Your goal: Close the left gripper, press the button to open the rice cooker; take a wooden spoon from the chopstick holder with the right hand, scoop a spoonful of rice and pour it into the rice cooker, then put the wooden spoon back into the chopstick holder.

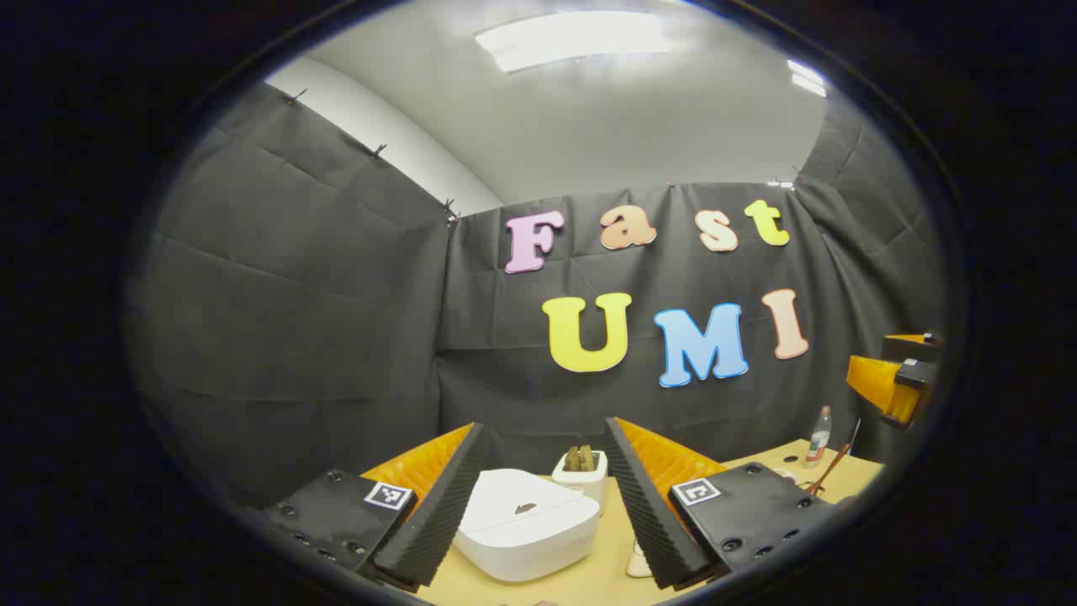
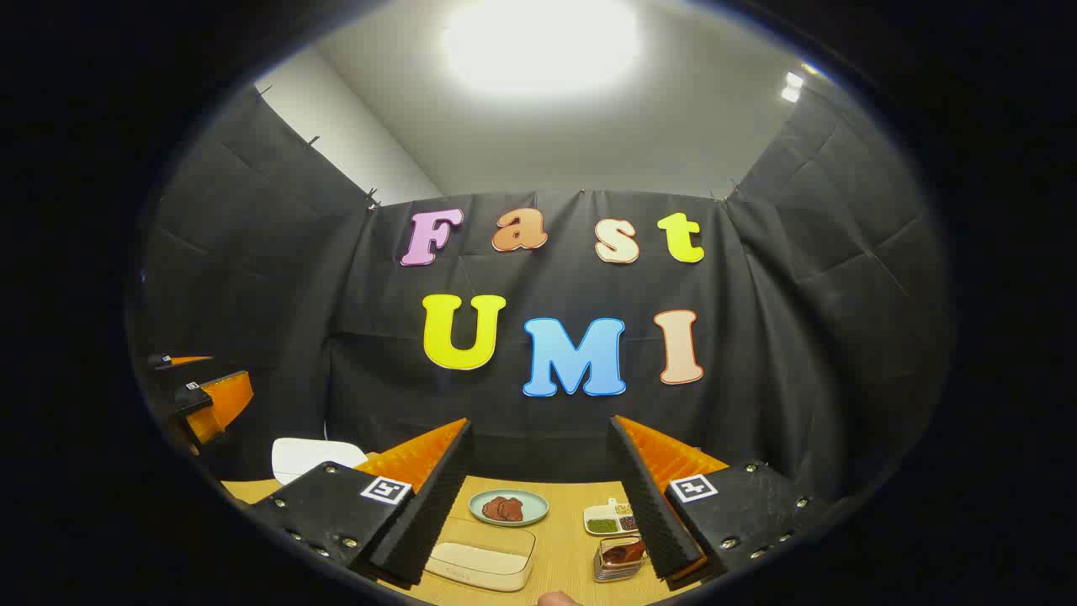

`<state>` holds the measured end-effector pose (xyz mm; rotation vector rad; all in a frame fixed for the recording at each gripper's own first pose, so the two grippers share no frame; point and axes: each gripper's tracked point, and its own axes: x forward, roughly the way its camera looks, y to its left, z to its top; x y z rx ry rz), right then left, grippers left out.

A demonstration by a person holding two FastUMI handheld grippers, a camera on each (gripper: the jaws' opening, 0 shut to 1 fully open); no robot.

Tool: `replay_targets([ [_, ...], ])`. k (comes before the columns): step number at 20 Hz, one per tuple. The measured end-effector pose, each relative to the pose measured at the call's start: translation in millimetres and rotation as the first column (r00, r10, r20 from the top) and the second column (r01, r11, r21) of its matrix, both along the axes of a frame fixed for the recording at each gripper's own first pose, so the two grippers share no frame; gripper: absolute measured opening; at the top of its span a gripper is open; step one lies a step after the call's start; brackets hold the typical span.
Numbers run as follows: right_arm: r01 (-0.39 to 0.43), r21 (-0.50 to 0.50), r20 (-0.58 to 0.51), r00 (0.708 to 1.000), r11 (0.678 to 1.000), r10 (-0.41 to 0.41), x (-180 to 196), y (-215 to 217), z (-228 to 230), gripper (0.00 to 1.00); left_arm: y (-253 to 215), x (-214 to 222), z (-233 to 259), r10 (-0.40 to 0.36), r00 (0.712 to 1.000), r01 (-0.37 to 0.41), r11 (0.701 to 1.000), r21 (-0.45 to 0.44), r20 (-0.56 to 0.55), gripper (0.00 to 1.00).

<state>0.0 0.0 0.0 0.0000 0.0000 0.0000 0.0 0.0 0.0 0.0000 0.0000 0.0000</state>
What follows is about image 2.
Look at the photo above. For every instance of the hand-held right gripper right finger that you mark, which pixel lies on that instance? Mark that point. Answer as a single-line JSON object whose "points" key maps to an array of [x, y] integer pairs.
{"points": [[648, 505]]}

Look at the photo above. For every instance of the ceiling light panel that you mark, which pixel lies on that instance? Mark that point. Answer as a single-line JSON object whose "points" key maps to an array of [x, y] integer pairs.
{"points": [[538, 42]]}

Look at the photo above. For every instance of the pale green plate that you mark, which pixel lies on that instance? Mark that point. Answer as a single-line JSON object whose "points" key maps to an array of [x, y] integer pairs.
{"points": [[536, 508]]}

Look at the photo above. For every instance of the white divided bean dish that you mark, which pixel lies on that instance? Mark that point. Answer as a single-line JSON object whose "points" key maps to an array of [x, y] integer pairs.
{"points": [[602, 525]]}

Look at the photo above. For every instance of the red meat slice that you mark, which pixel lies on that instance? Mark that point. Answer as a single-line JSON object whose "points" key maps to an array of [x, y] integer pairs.
{"points": [[513, 510], [492, 508]]}

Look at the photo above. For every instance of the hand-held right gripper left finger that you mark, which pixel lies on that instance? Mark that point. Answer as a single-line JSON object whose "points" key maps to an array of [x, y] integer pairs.
{"points": [[429, 513]]}

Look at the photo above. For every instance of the brown wooden spoon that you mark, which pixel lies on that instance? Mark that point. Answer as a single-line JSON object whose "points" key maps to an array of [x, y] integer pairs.
{"points": [[623, 552]]}

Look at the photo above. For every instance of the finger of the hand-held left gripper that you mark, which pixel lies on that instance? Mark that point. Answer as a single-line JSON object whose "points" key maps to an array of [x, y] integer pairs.
{"points": [[214, 404], [160, 362]]}

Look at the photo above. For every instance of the white rice cooker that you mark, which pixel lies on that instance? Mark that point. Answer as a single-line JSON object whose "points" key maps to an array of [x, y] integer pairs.
{"points": [[307, 456]]}

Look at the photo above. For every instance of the small ceiling light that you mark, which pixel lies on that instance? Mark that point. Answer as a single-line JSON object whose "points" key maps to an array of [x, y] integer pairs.
{"points": [[791, 87]]}

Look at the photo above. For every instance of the clear box of rice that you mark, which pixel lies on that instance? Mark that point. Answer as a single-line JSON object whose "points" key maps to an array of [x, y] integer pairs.
{"points": [[480, 560]]}

